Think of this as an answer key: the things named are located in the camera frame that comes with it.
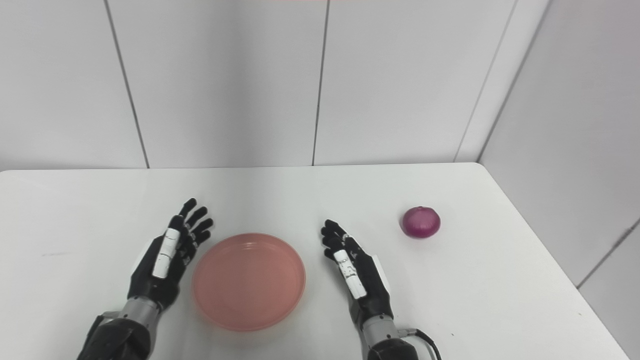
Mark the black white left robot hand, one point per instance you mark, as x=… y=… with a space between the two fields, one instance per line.
x=155 y=285

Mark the red onion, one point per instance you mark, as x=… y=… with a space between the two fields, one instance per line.
x=421 y=222

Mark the pink round plate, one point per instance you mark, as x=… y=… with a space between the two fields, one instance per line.
x=249 y=282

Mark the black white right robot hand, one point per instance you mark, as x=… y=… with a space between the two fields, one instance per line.
x=367 y=290

